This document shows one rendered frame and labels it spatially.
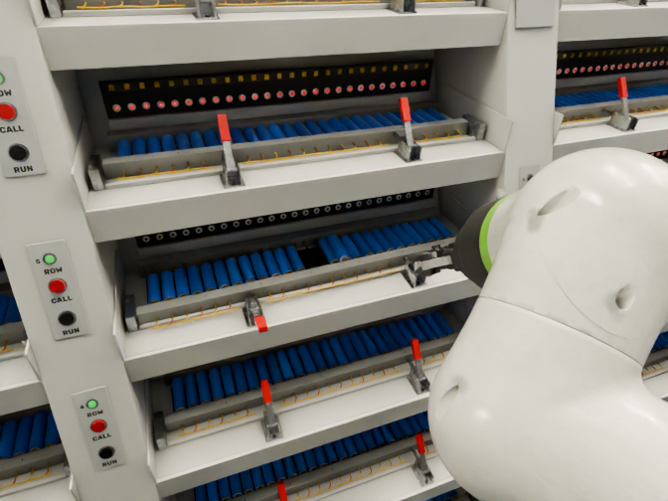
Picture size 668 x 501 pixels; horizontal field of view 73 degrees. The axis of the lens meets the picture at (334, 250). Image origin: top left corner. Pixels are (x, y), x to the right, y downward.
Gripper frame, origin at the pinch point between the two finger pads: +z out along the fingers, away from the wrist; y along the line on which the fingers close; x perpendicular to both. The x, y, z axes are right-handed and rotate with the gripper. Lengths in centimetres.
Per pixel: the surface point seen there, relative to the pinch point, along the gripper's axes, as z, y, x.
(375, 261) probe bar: 10.7, -7.7, 1.7
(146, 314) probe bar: 1.8, -42.2, 2.2
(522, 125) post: 5.0, 19.4, 17.0
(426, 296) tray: 10.1, -0.9, -5.8
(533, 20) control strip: -0.3, 22.3, 30.8
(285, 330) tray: 4.5, -24.1, -5.0
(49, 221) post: -9.3, -46.6, 15.3
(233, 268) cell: 9.8, -30.4, 6.1
